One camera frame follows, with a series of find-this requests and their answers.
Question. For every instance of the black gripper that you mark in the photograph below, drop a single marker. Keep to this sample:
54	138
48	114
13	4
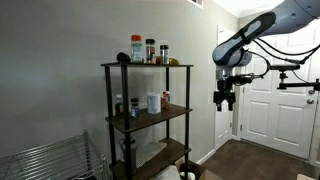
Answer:
225	92

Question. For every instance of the clear white-lid spice bottle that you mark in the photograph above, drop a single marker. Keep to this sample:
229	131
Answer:
167	100

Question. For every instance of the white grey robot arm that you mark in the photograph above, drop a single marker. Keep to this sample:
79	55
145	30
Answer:
287	17

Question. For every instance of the red orange spice container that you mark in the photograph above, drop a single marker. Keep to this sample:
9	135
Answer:
163	100

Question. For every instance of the dark wooden three-tier shelf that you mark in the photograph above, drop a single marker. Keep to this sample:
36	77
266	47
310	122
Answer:
126	125

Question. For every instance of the black-lid clear spice jar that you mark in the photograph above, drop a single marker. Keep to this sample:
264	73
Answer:
164	52

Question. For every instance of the small black-lid jar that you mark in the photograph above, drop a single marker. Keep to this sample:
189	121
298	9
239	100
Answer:
135	107

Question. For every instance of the black-lid red spice jar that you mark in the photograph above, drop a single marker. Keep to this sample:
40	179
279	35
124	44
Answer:
150	50

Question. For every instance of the red-lid spice jar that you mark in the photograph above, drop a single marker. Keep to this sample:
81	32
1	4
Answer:
136	48

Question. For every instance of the dark grey water bottle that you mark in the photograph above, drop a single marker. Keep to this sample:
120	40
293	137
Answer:
132	151

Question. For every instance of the small dark brown bottle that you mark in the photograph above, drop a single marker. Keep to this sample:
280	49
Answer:
119	105

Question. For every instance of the white panel door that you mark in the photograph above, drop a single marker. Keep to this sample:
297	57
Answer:
279	119

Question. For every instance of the white cylindrical can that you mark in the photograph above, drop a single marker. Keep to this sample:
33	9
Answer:
153	103

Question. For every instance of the red tomato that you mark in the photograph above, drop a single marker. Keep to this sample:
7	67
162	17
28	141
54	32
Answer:
158	60

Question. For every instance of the grey folded dish mat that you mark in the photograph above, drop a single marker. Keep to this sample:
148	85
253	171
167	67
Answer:
148	151

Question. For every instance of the black round object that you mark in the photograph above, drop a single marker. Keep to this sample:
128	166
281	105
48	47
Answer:
123	58

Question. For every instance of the chrome wire rack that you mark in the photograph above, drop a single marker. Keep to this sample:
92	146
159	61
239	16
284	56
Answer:
75	158

